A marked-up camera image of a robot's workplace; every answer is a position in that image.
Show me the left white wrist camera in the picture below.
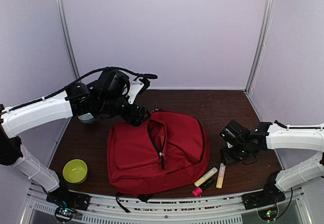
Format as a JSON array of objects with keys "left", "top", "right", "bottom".
[{"left": 126, "top": 77, "right": 150, "bottom": 104}]

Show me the left aluminium corner post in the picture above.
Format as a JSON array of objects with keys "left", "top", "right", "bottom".
[{"left": 56, "top": 0, "right": 80, "bottom": 79}]

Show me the black pink highlighter pen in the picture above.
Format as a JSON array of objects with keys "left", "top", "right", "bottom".
[{"left": 192, "top": 178, "right": 215, "bottom": 197}]

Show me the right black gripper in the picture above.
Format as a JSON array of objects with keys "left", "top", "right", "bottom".
[{"left": 220, "top": 142, "right": 250, "bottom": 166}]

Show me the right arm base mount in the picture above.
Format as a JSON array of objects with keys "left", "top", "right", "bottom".
[{"left": 241, "top": 190, "right": 286, "bottom": 222}]

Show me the right aluminium corner post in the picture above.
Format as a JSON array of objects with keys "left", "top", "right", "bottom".
[{"left": 245, "top": 0, "right": 274, "bottom": 96}]

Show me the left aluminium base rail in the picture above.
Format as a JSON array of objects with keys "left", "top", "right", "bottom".
[{"left": 46, "top": 119, "right": 71, "bottom": 167}]

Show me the pale green patterned ceramic bowl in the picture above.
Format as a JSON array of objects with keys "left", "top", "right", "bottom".
[{"left": 78, "top": 113, "right": 100, "bottom": 124}]

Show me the lime green plastic bowl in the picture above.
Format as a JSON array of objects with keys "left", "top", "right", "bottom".
[{"left": 63, "top": 159, "right": 88, "bottom": 184}]

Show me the peach highlighter pen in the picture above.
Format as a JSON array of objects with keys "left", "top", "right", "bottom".
[{"left": 216, "top": 163, "right": 226, "bottom": 189}]

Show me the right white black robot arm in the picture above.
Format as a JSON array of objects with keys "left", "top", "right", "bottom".
[{"left": 220, "top": 120, "right": 323, "bottom": 205}]

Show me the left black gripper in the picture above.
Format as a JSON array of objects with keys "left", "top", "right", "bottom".
[{"left": 97, "top": 95, "right": 151, "bottom": 126}]

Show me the front aluminium frame rail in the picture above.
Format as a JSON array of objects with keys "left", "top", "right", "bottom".
[{"left": 25, "top": 180, "right": 304, "bottom": 224}]

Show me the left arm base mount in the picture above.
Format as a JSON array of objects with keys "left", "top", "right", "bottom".
[{"left": 45, "top": 191, "right": 91, "bottom": 223}]

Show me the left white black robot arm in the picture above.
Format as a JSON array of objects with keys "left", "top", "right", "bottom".
[{"left": 1, "top": 66, "right": 158, "bottom": 206}]

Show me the yellow highlighter pen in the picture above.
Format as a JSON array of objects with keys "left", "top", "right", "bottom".
[{"left": 194, "top": 167, "right": 218, "bottom": 187}]

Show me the red student backpack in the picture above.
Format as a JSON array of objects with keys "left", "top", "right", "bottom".
[{"left": 107, "top": 110, "right": 211, "bottom": 202}]

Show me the aluminium corner post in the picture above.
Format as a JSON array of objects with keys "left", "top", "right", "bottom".
[
  {"left": 56, "top": 0, "right": 80, "bottom": 79},
  {"left": 245, "top": 0, "right": 274, "bottom": 96}
]

